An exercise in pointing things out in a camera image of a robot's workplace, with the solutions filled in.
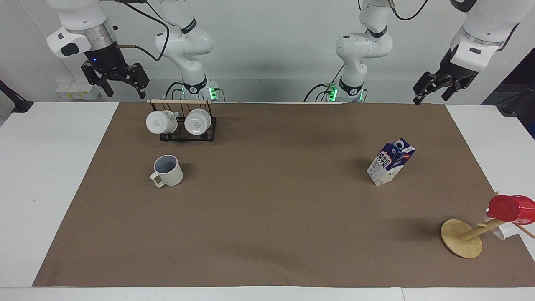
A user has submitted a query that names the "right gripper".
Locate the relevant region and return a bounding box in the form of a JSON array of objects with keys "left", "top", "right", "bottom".
[{"left": 81, "top": 43, "right": 150, "bottom": 100}]

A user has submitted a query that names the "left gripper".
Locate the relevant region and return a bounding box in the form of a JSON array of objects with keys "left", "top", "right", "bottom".
[{"left": 413, "top": 48, "right": 479, "bottom": 106}]

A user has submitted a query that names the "blue and white milk carton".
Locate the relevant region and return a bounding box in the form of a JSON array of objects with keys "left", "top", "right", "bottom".
[{"left": 366, "top": 138, "right": 416, "bottom": 187}]

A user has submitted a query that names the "red cup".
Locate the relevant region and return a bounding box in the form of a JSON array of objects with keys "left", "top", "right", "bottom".
[{"left": 488, "top": 194, "right": 535, "bottom": 226}]

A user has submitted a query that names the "white cup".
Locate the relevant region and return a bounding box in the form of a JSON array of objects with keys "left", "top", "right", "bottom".
[{"left": 484, "top": 215, "right": 519, "bottom": 240}]

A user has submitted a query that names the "white socket box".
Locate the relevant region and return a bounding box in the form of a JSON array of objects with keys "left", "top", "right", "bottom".
[{"left": 55, "top": 80, "right": 101, "bottom": 100}]

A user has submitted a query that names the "white mug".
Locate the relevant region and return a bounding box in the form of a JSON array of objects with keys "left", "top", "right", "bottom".
[
  {"left": 145, "top": 110, "right": 178, "bottom": 135},
  {"left": 183, "top": 108, "right": 212, "bottom": 136}
]

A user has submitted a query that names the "black mug rack wooden bar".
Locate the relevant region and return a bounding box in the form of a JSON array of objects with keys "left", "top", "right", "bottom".
[{"left": 147, "top": 99, "right": 218, "bottom": 142}]

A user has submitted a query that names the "black stand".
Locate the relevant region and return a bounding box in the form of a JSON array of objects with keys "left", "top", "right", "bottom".
[
  {"left": 481, "top": 48, "right": 535, "bottom": 140},
  {"left": 0, "top": 79, "right": 34, "bottom": 114}
]

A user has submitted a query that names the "cream mug with grey inside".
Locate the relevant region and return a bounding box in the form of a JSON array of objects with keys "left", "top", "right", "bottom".
[{"left": 150, "top": 155, "right": 184, "bottom": 188}]

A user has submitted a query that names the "wooden mug tree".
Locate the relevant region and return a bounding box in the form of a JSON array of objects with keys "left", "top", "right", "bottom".
[{"left": 441, "top": 191, "right": 535, "bottom": 259}]

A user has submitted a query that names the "black cable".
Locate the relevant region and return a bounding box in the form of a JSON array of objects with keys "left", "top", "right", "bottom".
[
  {"left": 165, "top": 81, "right": 185, "bottom": 101},
  {"left": 389, "top": 0, "right": 430, "bottom": 21},
  {"left": 303, "top": 83, "right": 336, "bottom": 103},
  {"left": 107, "top": 0, "right": 171, "bottom": 62}
]

